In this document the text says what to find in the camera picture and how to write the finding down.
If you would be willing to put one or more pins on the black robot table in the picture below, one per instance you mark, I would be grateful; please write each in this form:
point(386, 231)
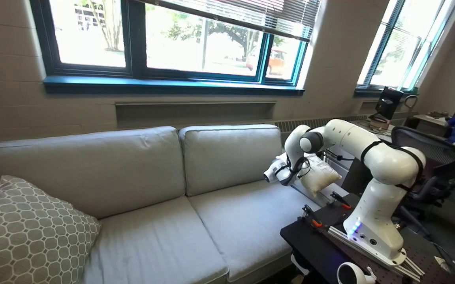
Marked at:
point(312, 247)

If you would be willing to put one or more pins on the baseboard radiator heater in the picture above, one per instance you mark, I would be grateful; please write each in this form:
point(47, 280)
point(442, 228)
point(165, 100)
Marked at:
point(292, 124)

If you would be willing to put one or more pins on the white VR controller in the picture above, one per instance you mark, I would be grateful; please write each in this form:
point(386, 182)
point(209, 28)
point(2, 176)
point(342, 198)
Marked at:
point(352, 274)

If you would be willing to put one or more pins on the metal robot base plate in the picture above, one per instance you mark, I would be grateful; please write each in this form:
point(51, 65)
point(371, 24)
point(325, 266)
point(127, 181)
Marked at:
point(375, 255)

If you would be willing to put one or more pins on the black office chair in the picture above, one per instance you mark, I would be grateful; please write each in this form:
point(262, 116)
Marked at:
point(438, 152)

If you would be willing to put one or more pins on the large patterned grey pillow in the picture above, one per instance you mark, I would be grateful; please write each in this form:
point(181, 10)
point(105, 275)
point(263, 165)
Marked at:
point(28, 231)

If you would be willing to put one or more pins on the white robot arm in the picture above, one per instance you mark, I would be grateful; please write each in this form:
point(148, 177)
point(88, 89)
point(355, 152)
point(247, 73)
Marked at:
point(386, 163)

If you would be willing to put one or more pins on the grey fabric sofa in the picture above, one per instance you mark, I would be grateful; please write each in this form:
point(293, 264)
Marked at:
point(149, 174)

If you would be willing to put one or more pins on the narrow teal framed window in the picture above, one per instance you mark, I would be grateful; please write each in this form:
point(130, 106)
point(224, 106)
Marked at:
point(402, 48)

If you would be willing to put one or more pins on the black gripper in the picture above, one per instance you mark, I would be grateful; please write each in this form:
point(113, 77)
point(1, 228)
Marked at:
point(298, 170)

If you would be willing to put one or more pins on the wide teal framed window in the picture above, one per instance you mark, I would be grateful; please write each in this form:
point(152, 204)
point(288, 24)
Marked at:
point(102, 37)

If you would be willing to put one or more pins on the black orange clamp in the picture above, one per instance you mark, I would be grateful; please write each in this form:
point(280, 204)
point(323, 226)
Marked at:
point(312, 219)
point(342, 201)

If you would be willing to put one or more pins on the grey window blinds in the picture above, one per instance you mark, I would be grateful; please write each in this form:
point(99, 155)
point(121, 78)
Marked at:
point(249, 17)

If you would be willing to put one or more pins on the small cream pillow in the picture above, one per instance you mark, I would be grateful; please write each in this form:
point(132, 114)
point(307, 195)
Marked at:
point(320, 174)

